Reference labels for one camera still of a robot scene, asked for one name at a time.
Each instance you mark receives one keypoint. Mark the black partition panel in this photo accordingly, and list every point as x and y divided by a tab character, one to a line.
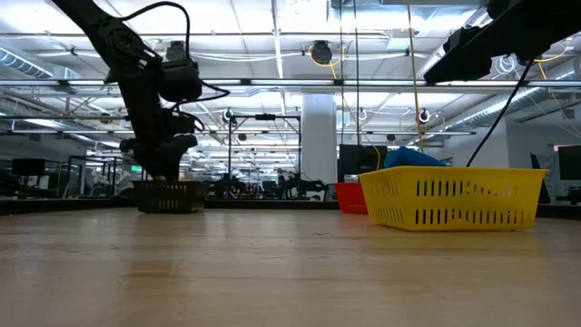
538	161

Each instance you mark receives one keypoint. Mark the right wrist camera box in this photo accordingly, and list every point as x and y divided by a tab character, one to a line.
460	38

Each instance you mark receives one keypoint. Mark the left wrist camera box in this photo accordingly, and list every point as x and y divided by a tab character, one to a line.
179	79

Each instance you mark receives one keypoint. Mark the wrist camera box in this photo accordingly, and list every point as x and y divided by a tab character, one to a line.
460	38
179	79

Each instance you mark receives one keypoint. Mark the red plastic basket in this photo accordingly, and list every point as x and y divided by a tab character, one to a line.
349	197

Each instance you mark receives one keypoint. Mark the black background robot arm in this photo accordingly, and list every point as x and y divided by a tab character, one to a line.
299	185

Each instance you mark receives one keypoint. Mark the yellow plastic basket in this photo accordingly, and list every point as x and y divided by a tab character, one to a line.
390	191

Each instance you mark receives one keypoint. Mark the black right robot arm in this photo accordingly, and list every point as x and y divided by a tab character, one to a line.
567	18

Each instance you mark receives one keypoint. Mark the black metal station frame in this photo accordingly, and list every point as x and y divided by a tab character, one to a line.
265	116

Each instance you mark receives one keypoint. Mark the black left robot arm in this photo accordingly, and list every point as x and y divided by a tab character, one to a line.
136	104

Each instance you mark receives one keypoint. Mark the black plastic basket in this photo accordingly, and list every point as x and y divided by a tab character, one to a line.
170	197

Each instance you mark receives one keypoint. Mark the black monitor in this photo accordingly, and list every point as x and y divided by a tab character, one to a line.
569	161
28	167

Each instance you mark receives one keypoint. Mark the black equipment box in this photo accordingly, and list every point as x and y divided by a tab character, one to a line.
358	161

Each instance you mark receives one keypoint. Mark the white building column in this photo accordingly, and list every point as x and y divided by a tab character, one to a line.
319	136

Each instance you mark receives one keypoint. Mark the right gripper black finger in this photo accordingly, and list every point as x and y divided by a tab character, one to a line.
458	63

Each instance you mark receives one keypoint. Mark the silver ventilation duct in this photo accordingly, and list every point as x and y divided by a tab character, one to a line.
499	106

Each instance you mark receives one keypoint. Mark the long ceiling light strip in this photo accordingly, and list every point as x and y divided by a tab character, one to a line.
272	82

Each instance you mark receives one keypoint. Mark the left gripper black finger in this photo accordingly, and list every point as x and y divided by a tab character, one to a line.
150	167
170	168

